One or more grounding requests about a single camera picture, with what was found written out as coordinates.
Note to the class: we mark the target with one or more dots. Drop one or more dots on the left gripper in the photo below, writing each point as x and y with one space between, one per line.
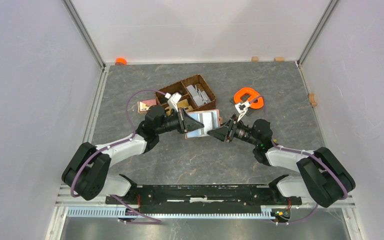
186 123

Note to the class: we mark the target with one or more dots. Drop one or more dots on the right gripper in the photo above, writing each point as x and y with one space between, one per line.
227 130

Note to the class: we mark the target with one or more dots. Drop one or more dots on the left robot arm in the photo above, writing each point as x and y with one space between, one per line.
87 171

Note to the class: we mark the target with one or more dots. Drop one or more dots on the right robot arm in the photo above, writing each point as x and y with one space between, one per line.
322 177

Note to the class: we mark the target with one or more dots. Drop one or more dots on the gold cards pile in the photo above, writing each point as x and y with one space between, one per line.
184 104

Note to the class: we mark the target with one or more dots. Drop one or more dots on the silver cards pile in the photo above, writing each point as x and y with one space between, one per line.
199 96

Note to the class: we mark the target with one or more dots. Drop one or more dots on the brown wicker basket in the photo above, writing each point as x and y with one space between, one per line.
180 87

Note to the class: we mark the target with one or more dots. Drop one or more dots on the green toy brick plate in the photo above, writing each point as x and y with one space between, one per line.
249 111

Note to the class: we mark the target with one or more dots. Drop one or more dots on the wooden block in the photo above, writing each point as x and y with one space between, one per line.
279 59
254 59

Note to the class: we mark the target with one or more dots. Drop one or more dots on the orange cap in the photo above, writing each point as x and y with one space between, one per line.
120 61

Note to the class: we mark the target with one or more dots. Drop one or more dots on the curved wooden piece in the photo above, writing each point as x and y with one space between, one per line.
312 99

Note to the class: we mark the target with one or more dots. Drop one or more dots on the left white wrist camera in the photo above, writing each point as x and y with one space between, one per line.
173 99

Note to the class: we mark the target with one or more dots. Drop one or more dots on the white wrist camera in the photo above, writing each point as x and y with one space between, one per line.
242 108
173 99

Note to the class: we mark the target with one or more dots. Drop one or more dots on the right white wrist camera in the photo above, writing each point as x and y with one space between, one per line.
242 108

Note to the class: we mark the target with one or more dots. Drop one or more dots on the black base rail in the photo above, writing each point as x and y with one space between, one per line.
205 198

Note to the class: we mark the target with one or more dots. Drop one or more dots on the white comb cable duct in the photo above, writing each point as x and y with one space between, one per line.
124 213

